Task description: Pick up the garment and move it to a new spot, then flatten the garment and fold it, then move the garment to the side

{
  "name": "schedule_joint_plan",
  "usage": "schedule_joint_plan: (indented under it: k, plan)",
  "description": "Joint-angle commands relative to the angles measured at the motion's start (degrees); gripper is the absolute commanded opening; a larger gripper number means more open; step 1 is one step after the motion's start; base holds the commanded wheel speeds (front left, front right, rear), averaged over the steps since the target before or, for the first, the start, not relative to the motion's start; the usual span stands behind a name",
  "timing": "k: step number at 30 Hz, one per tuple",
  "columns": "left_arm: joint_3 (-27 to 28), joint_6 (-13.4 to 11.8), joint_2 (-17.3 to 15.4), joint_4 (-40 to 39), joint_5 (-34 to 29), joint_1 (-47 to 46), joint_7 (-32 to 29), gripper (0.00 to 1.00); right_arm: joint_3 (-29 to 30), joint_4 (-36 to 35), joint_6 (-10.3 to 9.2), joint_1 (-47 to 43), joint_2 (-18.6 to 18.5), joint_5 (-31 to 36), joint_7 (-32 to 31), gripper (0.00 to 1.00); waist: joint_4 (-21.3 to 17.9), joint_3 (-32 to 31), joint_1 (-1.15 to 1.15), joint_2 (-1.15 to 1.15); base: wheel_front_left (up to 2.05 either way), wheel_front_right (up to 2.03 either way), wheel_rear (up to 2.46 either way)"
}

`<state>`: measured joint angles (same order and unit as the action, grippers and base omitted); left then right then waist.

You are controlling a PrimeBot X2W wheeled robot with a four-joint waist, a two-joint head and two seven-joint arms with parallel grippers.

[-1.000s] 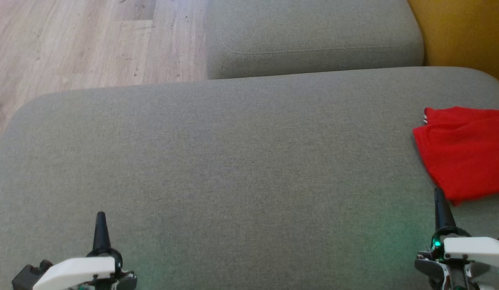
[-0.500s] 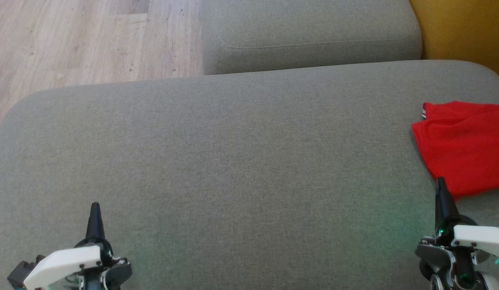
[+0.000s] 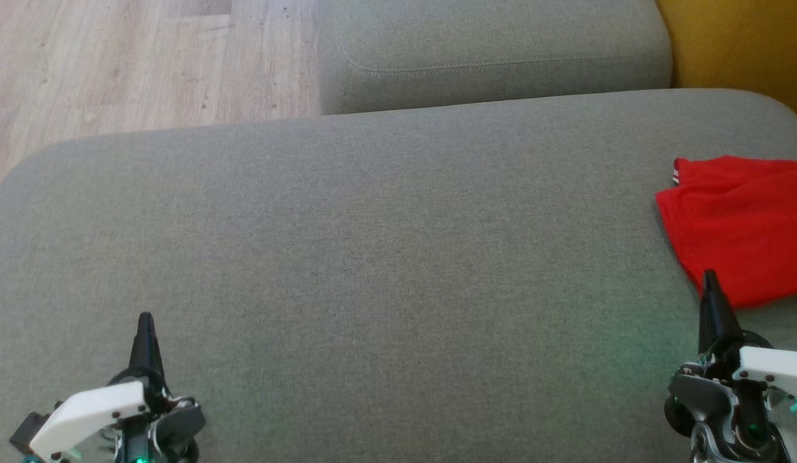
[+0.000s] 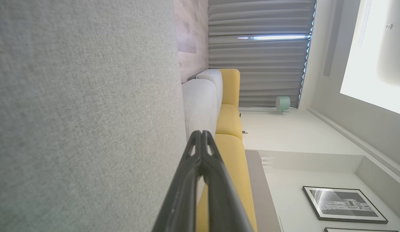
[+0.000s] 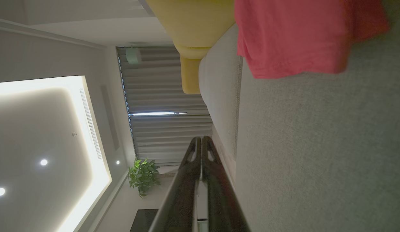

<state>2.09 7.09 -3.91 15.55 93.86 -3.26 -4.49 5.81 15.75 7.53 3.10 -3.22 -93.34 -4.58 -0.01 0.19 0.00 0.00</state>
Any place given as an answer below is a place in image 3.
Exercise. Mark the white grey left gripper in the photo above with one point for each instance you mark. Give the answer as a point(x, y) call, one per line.
point(90, 411)

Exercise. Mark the medium grey sofa seat cushion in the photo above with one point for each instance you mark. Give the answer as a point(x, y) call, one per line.
point(495, 51)

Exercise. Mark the red and white basketball jersey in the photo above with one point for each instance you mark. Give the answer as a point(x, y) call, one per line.
point(739, 244)

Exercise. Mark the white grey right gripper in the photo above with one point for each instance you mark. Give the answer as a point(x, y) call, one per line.
point(771, 370)

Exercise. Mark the large yellow sofa backrest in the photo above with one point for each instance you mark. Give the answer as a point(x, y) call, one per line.
point(752, 45)

